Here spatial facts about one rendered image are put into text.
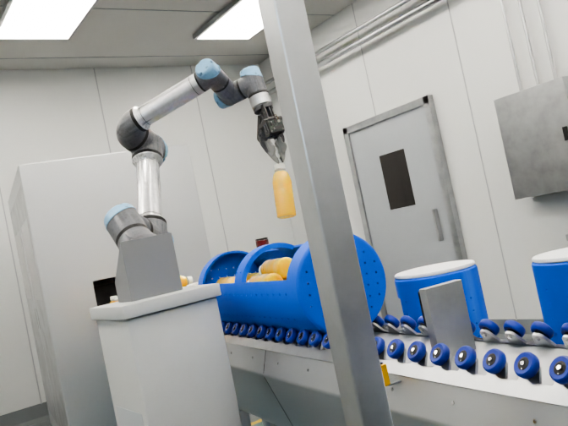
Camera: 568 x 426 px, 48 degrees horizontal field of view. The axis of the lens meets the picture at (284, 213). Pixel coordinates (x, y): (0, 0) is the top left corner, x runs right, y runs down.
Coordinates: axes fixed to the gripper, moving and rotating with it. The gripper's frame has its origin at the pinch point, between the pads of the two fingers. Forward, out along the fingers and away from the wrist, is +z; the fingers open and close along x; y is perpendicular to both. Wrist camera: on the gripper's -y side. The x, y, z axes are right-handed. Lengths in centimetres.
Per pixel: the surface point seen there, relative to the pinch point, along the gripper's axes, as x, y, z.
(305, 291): -27, 47, 49
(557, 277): 39, 64, 68
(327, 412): -30, 40, 81
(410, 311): 20, 16, 65
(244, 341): -31, -9, 56
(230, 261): -17.8, -37.0, 25.9
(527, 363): -24, 117, 73
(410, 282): 21, 20, 56
